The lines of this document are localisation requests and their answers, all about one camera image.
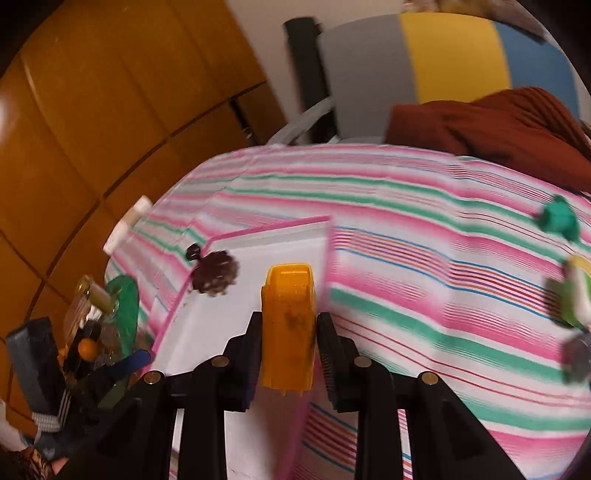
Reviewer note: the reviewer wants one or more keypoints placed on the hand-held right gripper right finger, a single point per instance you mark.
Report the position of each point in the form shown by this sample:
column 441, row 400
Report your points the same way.
column 325, row 353

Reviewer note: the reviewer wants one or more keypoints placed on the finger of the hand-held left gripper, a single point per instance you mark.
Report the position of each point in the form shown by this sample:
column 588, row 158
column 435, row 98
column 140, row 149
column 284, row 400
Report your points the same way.
column 127, row 364

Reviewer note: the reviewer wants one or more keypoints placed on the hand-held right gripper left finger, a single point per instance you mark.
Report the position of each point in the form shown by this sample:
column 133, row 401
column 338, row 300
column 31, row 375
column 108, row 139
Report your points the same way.
column 253, row 353

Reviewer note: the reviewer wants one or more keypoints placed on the orange plastic toy cup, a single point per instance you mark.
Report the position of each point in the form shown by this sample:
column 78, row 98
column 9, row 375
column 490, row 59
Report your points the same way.
column 287, row 323

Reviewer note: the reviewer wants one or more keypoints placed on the green transparent disc toy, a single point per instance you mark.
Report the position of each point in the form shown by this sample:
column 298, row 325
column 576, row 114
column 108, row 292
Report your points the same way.
column 125, row 309

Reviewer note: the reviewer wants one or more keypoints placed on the brown spiky toy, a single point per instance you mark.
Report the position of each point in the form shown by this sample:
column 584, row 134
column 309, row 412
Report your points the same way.
column 216, row 273

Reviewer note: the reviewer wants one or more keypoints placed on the white tray with pink rim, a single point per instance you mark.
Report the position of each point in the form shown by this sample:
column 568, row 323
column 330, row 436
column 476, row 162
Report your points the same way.
column 244, row 258

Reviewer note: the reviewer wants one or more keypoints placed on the grey and black round toy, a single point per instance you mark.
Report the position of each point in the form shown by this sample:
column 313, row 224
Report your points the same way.
column 579, row 360

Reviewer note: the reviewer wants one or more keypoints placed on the green and white toy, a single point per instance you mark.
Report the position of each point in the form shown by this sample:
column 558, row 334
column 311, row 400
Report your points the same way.
column 575, row 295

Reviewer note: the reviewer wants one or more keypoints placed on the dark green plastic toy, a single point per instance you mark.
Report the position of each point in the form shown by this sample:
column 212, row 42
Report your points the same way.
column 558, row 218

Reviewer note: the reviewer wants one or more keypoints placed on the small dark brown toy piece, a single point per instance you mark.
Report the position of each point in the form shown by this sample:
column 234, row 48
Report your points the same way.
column 193, row 252

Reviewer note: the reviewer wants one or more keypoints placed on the striped pink green bedsheet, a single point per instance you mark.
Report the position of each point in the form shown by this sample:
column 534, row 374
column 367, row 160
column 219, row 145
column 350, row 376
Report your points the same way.
column 415, row 258

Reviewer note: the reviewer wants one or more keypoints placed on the white plastic tube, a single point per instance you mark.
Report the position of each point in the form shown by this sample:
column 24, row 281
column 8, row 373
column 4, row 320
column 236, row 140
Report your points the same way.
column 131, row 219

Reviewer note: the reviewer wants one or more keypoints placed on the orange wooden wardrobe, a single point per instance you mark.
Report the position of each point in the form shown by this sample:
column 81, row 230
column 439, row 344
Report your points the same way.
column 92, row 115

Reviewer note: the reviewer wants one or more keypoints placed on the rust brown blanket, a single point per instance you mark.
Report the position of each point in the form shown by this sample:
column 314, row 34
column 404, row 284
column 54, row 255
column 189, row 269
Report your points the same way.
column 498, row 124

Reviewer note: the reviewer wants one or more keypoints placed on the grey yellow blue headboard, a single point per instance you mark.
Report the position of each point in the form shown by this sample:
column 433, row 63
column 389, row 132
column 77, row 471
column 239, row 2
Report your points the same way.
column 443, row 60

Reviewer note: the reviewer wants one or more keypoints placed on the white bed frame rail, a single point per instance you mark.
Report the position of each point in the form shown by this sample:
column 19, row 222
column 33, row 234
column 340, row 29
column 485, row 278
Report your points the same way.
column 295, row 127

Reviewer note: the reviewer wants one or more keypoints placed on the black bed post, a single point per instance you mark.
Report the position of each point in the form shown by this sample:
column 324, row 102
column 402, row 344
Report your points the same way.
column 304, row 69

